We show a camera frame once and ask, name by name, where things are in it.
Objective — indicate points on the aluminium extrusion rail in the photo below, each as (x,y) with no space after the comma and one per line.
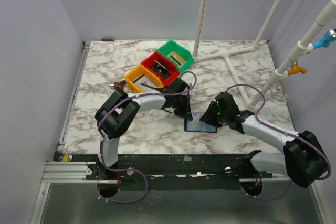
(66,172)

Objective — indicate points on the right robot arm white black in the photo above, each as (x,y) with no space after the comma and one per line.
(300,156)

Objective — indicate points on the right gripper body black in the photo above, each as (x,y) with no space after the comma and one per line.
(213,114)

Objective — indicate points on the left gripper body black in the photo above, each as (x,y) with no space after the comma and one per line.
(181,106)

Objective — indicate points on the gold credit card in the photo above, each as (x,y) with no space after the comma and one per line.
(176,58)

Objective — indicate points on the blue faucet fitting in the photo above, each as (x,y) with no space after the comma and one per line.
(325,42)

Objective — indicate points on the brown metal faucet fitting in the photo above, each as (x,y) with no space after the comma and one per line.
(118,85)

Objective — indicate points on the white PVC pipe frame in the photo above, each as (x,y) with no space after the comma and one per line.
(302,47)

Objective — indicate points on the black leather card holder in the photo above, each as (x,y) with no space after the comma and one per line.
(195,125)

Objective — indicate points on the yellow plastic bin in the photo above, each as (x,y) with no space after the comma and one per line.
(137,71)

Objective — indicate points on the red plastic bin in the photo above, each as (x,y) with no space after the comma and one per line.
(149,62)

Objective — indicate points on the orange faucet fitting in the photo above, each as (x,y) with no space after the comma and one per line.
(295,69)

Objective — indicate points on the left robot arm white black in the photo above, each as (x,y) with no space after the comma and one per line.
(117,114)

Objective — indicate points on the black card in red bin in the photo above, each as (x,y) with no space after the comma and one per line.
(160,70)

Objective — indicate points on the white card in yellow bin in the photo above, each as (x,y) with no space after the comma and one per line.
(144,84)

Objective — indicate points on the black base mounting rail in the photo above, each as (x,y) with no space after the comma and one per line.
(177,172)

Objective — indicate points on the green plastic bin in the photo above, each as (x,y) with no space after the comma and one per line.
(170,46)

